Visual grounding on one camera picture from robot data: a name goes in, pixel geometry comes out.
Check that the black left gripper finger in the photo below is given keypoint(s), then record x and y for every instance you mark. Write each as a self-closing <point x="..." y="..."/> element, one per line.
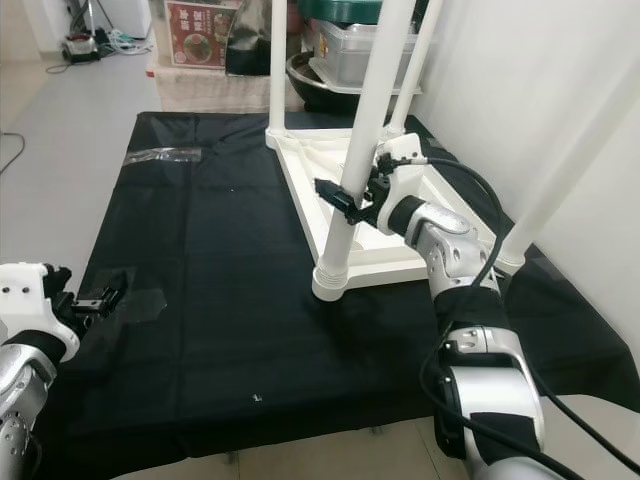
<point x="61" y="280"/>
<point x="108" y="290"/>

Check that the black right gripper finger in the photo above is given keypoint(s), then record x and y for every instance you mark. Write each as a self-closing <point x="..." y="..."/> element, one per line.
<point x="337" y="200"/>

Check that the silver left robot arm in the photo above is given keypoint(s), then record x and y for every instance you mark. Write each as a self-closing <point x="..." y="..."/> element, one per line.
<point x="25" y="410"/>

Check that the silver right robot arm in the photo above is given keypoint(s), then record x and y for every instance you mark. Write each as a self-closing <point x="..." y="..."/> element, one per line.
<point x="450" y="240"/>

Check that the black wok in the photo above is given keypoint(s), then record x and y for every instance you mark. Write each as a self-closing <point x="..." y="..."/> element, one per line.
<point x="305" y="92"/>

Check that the black table cloth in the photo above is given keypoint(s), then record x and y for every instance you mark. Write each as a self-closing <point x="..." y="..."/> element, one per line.
<point x="240" y="340"/>

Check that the clear plastic lidded container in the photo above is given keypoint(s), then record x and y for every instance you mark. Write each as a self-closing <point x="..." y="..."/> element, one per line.
<point x="340" y="55"/>

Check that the clear crumpled tape strip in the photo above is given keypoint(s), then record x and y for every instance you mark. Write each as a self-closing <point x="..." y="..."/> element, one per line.
<point x="165" y="155"/>

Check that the beige cloth covered bench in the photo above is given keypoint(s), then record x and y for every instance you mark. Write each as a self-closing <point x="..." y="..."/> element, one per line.
<point x="210" y="90"/>

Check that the black glossy bag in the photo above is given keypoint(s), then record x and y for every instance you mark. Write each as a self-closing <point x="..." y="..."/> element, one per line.
<point x="250" y="40"/>

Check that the dark green lidded pot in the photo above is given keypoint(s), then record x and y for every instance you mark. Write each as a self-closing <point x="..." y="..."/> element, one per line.
<point x="335" y="8"/>

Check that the grey vacuum cleaner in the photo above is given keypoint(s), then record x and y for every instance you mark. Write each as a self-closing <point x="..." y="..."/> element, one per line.
<point x="78" y="50"/>

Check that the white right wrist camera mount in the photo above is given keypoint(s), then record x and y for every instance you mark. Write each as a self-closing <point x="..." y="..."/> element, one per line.
<point x="405" y="175"/>

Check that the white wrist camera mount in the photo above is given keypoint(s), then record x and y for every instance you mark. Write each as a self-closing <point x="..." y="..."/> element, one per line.
<point x="25" y="300"/>
<point x="405" y="175"/>

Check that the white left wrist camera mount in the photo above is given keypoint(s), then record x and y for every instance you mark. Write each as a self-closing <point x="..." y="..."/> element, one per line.
<point x="25" y="300"/>

